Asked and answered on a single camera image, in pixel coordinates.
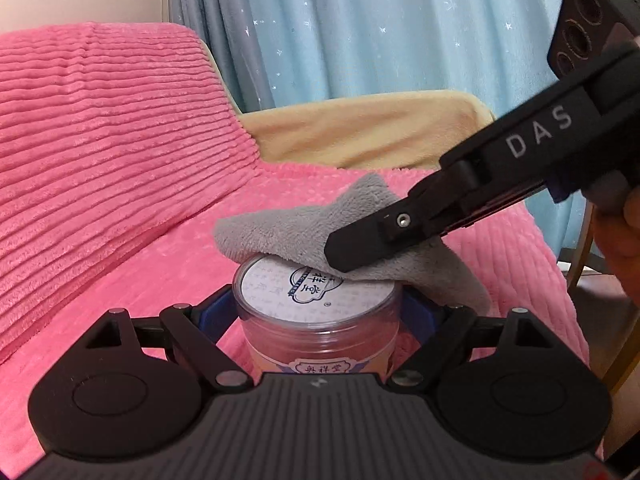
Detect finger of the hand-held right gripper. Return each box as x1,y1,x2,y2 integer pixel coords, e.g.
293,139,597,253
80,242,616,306
323,164,546,275

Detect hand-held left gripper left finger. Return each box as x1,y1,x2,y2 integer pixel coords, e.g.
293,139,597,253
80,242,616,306
82,284,255,394

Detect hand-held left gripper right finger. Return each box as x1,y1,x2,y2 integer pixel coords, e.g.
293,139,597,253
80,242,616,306
386,287,557,394

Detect grey cleaning cloth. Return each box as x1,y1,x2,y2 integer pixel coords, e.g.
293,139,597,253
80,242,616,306
213,172,494,319

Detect clear plastic jar container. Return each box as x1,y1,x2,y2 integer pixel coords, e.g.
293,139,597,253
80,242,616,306
233,253,404,377

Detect person's right hand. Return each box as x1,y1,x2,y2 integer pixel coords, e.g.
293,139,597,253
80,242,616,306
592,184,640,306

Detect beige sofa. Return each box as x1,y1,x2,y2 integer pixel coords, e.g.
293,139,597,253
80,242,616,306
199,39,497,172

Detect pink ribbed blanket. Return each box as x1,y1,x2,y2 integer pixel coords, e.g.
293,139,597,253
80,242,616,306
0,22,592,467

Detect blue star-print curtain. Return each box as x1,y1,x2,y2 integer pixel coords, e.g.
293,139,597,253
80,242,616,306
164,0,602,122

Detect wooden chair frame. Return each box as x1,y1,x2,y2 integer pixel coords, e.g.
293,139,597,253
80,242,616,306
559,199,640,397

